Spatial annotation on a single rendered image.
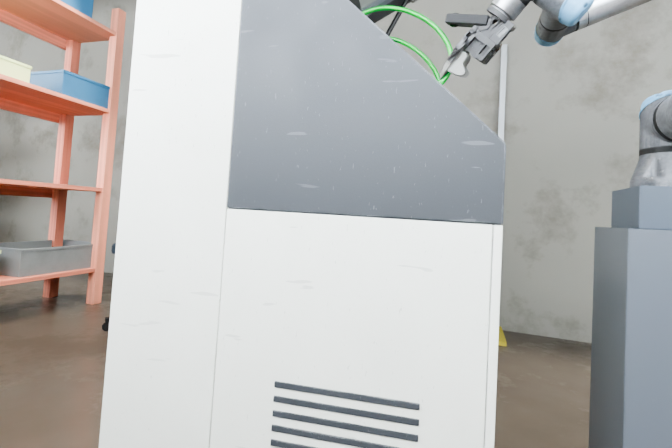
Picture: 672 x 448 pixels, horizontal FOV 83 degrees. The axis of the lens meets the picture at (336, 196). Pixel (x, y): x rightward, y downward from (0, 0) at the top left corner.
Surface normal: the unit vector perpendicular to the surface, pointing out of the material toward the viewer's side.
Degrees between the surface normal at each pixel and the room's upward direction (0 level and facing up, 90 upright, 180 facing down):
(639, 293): 90
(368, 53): 90
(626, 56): 90
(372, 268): 90
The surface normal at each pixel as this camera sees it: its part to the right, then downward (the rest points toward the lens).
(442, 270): -0.20, -0.06
